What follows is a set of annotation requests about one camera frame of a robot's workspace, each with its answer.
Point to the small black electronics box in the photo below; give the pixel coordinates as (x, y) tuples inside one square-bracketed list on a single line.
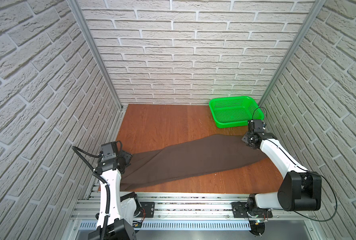
[(136, 224)]

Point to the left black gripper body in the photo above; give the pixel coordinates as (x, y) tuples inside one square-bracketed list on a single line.
[(127, 155)]

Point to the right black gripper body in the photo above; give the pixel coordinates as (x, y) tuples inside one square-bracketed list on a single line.
[(246, 138)]

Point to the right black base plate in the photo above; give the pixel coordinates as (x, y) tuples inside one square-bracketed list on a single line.
[(243, 210)]

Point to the green plastic basket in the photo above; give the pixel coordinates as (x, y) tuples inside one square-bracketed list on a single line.
[(235, 111)]

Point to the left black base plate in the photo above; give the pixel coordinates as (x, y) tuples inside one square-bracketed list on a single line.
[(146, 209)]

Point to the brown trousers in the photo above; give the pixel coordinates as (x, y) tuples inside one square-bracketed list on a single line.
[(208, 155)]

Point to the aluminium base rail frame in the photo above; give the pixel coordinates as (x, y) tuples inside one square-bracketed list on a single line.
[(213, 212)]

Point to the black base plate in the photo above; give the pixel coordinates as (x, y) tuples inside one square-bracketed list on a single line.
[(243, 210), (146, 209)]

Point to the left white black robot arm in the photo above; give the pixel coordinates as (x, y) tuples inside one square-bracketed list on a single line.
[(116, 213)]

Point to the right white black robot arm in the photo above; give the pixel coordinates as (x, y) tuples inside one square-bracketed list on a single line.
[(301, 189)]

